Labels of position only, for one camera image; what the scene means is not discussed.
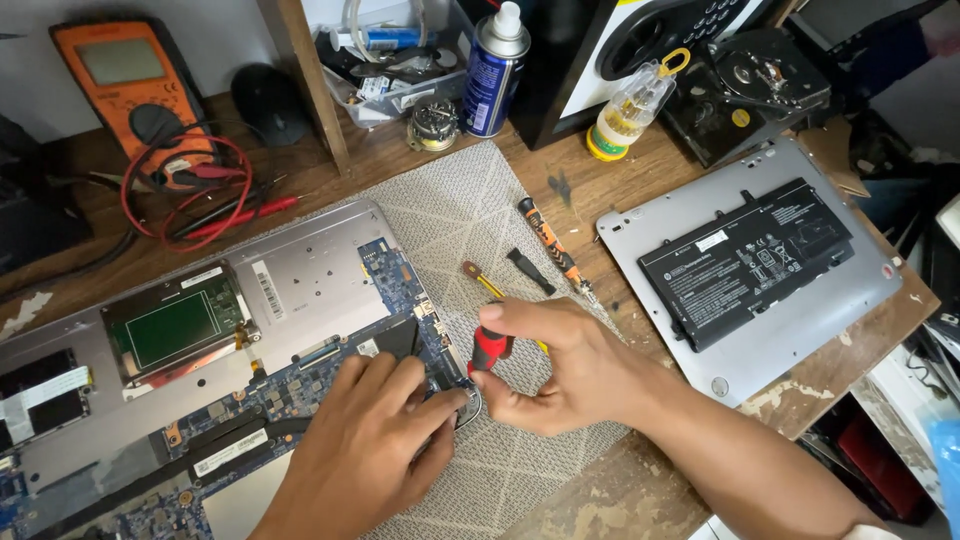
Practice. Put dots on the person's right hand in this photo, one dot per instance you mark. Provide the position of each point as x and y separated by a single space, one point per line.
570 367

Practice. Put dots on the person's left hand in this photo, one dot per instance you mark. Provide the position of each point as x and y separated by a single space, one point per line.
375 442

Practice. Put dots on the red and black screwdriver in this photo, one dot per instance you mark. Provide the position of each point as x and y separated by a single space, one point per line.
489 349

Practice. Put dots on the silver laptop chassis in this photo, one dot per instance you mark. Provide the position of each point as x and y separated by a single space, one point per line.
225 360

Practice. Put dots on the small black pry tool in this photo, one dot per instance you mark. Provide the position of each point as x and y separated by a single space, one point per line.
529 270

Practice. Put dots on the grey patterned work mat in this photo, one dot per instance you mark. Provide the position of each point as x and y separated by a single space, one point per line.
480 300

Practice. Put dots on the orange and black screwdriver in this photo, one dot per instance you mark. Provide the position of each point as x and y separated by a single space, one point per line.
553 247

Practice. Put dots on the black laptop battery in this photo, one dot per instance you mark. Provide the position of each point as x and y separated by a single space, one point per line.
742 262

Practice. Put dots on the silver laptop bottom cover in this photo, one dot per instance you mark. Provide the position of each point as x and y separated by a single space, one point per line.
750 270

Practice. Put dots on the clear screwdriver bit bottle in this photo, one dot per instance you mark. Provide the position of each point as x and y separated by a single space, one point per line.
630 109

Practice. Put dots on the small round metal motor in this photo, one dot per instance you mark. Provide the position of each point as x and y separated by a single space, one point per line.
433 124

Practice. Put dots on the black multimeter probe lead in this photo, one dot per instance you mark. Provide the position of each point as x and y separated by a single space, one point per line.
210 202

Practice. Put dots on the red multimeter probe lead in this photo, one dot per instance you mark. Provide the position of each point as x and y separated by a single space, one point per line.
202 195

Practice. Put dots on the blue spray can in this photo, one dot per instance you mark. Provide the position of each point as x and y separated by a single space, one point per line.
492 71

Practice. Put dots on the black and white box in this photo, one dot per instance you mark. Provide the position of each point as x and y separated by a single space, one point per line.
600 52

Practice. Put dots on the opened hard disk drive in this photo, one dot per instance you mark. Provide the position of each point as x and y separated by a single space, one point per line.
750 90

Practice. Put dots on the clear plastic parts tray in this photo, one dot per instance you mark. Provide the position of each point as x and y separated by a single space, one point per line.
390 64

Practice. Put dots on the black computer mouse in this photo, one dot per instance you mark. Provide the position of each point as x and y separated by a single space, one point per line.
268 103

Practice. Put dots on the black device at edge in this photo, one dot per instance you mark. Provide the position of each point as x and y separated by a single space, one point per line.
37 202

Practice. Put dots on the orange digital multimeter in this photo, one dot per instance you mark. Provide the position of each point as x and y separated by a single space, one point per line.
131 90

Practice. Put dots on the wooden shelf post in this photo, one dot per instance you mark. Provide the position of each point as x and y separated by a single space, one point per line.
307 82

